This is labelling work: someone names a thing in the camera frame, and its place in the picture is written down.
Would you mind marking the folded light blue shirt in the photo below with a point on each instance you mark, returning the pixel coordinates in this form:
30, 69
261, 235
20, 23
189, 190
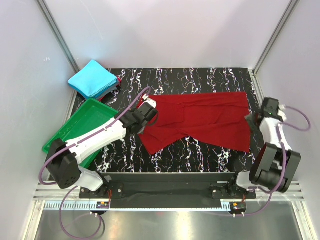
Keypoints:
92, 80

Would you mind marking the left aluminium frame post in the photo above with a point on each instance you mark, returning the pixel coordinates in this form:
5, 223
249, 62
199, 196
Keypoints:
45, 10

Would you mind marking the right aluminium frame post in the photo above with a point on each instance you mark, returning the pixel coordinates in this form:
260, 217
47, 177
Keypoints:
276, 33

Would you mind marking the white slotted cable duct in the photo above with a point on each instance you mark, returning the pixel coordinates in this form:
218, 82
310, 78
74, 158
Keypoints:
117, 205

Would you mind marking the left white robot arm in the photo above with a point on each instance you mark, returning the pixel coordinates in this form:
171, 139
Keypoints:
64, 157

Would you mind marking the red t shirt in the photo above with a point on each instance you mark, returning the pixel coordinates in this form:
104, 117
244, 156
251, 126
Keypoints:
212, 118

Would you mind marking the aluminium frame post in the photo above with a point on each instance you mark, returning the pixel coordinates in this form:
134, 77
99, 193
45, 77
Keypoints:
45, 10
276, 33

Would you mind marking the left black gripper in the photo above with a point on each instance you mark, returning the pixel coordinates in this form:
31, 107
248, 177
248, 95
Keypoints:
134, 109

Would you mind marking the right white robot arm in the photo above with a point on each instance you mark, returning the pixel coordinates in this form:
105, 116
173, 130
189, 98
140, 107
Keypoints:
276, 164

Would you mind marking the folded grey shirt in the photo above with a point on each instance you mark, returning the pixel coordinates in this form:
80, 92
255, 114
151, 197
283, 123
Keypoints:
106, 92

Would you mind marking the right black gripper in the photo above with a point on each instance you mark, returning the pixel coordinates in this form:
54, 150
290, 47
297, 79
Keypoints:
250, 118

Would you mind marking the green plastic tray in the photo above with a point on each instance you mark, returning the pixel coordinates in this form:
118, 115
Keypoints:
90, 115

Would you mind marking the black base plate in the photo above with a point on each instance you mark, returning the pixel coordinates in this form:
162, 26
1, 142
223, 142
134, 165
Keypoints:
179, 188

